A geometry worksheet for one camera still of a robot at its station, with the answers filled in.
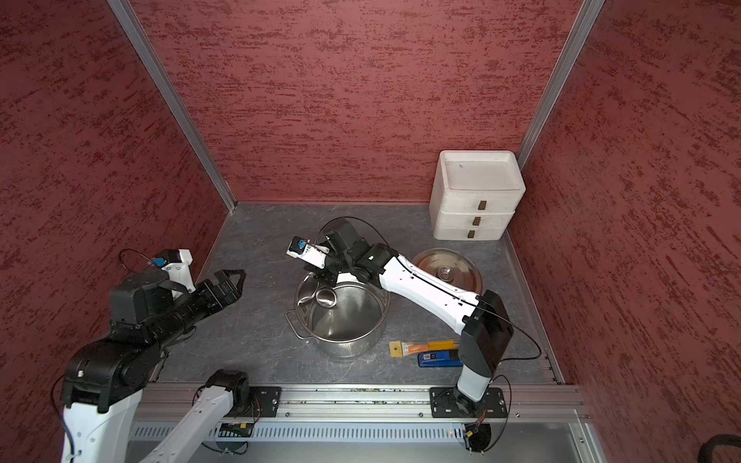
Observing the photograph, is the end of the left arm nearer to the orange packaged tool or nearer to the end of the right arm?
the end of the right arm

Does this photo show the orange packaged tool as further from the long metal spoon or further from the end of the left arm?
the end of the left arm

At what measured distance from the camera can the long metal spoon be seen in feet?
2.99
